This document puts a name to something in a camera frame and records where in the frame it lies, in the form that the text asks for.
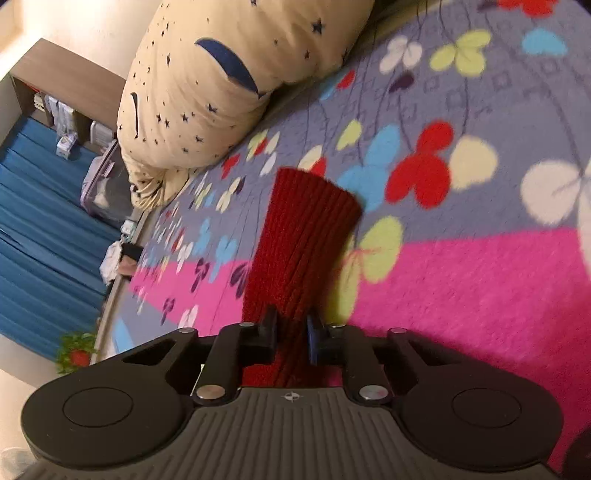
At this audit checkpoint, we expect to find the red knitted garment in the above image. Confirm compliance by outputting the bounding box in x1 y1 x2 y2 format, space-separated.
242 168 363 388

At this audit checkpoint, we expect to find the white clothes pile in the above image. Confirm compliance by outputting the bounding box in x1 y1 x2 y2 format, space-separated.
99 240 122 285

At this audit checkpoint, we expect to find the dark bag on sill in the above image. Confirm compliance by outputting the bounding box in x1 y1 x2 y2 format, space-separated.
118 243 143 279

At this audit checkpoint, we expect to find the potted green plant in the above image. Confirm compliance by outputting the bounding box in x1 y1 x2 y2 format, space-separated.
55 332 96 375

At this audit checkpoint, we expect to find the clear plastic storage bin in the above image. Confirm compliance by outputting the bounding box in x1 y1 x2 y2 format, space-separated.
80 140 133 229

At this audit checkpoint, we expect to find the blue window curtain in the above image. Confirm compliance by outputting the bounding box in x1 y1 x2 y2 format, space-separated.
1 117 119 360

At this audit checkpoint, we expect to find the floral fleece bed blanket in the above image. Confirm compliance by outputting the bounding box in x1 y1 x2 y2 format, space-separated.
109 0 591 471

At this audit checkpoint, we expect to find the cream star-patterned pillow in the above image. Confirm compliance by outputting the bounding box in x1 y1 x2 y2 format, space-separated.
117 0 374 211

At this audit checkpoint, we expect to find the brown wooden shelf unit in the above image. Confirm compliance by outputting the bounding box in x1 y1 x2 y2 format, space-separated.
9 39 125 153

